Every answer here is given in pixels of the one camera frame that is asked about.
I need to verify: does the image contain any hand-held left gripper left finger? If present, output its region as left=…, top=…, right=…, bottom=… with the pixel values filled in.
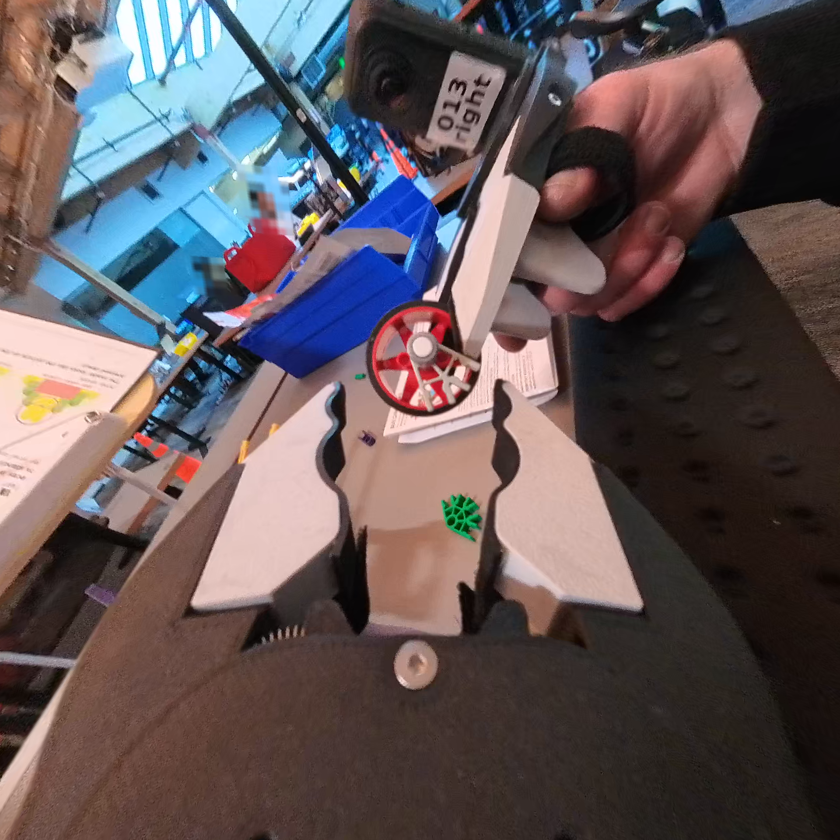
left=190, top=381, right=371, bottom=634

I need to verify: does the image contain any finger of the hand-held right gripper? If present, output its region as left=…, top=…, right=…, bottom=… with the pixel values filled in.
left=451, top=117, right=542, bottom=355
left=423, top=213, right=473, bottom=308

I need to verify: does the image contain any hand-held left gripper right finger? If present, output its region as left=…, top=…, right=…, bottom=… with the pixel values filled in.
left=457, top=379, right=645, bottom=634

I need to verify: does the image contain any person's right forearm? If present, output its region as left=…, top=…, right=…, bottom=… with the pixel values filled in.
left=728, top=0, right=840, bottom=217

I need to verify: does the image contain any person's right hand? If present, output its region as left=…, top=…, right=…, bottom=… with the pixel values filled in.
left=492, top=38, right=765, bottom=353

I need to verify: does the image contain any blue plastic bin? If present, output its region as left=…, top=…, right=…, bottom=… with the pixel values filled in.
left=331, top=176, right=441, bottom=280
left=238, top=246, right=422, bottom=379

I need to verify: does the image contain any green fan connector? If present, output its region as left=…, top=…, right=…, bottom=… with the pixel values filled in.
left=441, top=493, right=483, bottom=542

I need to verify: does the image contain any white instruction booklet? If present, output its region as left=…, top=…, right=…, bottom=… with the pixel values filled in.
left=384, top=335, right=560, bottom=444

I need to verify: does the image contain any red container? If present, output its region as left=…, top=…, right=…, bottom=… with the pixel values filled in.
left=223, top=225, right=298, bottom=294

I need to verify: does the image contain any black perforated chair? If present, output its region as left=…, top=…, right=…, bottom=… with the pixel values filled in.
left=567, top=217, right=840, bottom=788

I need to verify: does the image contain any white document stand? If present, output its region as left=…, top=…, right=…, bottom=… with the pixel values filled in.
left=0, top=374, right=185, bottom=595

